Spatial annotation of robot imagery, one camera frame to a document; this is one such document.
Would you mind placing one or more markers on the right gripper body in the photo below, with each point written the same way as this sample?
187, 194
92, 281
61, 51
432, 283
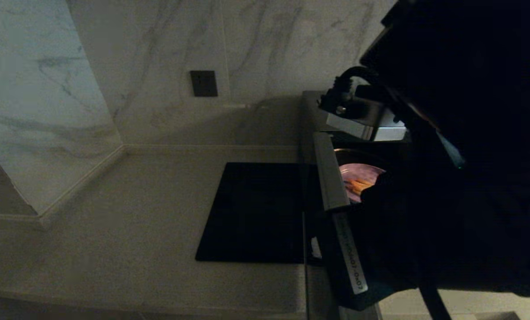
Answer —
376, 249

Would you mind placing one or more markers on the purple plate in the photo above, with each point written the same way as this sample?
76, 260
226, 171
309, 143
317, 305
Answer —
358, 172

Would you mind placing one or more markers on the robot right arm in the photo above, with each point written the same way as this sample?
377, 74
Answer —
469, 133

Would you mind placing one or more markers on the orange french fry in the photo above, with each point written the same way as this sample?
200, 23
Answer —
363, 183
355, 189

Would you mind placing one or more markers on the black induction cooktop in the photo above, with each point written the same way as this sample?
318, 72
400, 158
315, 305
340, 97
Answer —
251, 213

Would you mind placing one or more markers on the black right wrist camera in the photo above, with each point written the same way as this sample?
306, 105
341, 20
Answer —
358, 120

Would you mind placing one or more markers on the dark single wall socket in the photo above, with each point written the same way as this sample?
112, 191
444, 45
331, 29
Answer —
204, 84

